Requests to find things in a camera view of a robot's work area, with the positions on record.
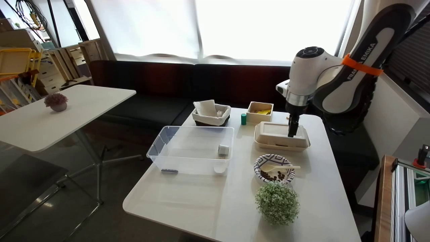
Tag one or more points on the yellow block in wooden box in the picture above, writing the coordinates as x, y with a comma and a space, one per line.
265, 112

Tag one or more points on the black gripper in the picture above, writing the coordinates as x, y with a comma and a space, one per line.
296, 109

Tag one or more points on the purple potted plant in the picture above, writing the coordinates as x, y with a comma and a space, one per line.
57, 103

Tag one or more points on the white folding work table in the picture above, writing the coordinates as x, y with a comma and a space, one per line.
323, 189

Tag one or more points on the dark window shutter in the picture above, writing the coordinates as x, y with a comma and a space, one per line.
412, 58

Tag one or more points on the wooden stick on plate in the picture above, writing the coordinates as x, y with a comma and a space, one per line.
283, 167

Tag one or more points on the blue patterned paper plate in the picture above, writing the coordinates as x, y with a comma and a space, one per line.
270, 159

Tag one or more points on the light wooden crate shelf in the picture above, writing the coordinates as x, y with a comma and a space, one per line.
68, 62

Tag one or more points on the aluminium profile frame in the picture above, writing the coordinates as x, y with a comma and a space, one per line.
401, 197

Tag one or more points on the yellow metal rack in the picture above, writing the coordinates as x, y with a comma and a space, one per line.
18, 61

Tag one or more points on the clear plastic storage bin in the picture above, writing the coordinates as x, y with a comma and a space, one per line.
193, 150

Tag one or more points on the small green bottle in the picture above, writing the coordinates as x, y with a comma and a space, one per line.
244, 119

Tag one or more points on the dark sofa bench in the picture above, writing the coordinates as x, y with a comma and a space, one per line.
170, 85

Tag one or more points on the green artificial potted plant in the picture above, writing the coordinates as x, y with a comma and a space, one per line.
278, 202

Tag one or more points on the wooden base board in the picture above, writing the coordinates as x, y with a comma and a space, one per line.
385, 202

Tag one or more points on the white window curtain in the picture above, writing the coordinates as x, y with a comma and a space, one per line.
224, 27

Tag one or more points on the small open wooden box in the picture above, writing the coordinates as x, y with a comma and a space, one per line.
257, 117

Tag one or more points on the white paper napkin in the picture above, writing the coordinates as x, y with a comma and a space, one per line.
206, 108

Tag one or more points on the small white cube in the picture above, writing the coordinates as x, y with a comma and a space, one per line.
224, 150

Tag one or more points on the cream clamshell takeout box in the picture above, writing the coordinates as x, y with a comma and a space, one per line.
276, 136

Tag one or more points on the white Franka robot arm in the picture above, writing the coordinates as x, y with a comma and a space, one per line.
310, 68

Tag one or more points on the red and black clamp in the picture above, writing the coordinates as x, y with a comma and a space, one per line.
423, 156

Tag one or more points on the white rectangular basket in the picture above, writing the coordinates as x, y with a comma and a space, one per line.
217, 117

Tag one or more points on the white side table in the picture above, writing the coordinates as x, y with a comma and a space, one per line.
55, 121

